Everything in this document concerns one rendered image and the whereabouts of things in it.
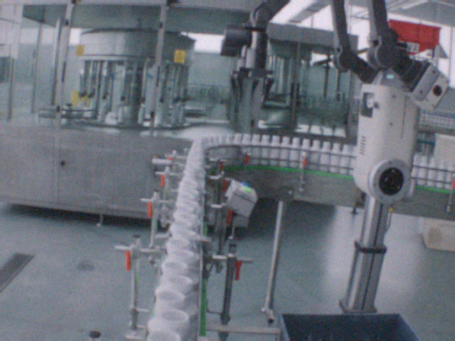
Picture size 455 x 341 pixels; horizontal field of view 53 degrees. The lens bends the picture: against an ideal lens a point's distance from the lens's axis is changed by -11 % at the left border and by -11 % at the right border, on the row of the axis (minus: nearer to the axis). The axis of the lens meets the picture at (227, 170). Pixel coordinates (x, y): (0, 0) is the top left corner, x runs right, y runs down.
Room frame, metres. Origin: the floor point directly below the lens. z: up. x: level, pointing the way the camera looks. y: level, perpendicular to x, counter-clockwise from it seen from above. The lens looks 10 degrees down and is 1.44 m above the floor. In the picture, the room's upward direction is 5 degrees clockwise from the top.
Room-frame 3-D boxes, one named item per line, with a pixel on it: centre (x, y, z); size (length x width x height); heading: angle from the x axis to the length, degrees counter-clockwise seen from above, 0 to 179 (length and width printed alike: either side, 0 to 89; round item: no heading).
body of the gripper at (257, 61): (1.42, -0.05, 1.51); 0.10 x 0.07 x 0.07; 92
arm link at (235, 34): (1.42, -0.01, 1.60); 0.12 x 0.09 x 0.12; 94
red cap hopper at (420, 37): (7.74, -2.81, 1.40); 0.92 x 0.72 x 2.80; 75
